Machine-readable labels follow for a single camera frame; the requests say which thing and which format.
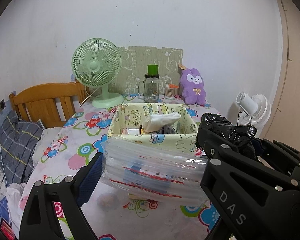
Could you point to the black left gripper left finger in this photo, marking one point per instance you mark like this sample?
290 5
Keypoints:
39 220

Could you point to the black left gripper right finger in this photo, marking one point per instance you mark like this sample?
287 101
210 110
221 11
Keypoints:
256 203

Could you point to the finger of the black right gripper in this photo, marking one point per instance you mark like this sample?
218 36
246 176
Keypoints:
218 148

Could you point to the black plastic bag roll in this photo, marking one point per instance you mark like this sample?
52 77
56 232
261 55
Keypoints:
240 136

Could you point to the stack of clear zip bags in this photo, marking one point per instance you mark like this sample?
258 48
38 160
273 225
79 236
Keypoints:
153 173

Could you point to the white plastic bag pack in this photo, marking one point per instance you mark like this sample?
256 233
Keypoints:
155 122

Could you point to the beige cabinet door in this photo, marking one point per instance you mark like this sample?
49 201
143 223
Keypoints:
284 122

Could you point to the white crumpled bedding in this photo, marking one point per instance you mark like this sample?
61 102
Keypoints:
9 202

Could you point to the yellow cartoon fabric storage box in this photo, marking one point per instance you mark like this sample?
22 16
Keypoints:
179 137

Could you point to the white clip fan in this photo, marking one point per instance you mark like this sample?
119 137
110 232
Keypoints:
255 110

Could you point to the purple plush bunny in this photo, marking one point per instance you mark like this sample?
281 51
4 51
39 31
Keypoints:
192 84

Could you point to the cotton swab container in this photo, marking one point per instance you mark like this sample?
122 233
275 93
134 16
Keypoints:
171 91

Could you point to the grey plaid pillow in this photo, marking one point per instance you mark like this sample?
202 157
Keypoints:
18 140

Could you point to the glass mason jar mug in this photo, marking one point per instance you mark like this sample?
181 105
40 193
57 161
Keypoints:
149 88

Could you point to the green plastic cup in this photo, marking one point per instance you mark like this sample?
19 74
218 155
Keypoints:
152 69

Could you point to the green cartoon cardboard panel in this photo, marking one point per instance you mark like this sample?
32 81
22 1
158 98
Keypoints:
134 62

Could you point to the green desk fan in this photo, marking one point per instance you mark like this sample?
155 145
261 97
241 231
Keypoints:
95 63

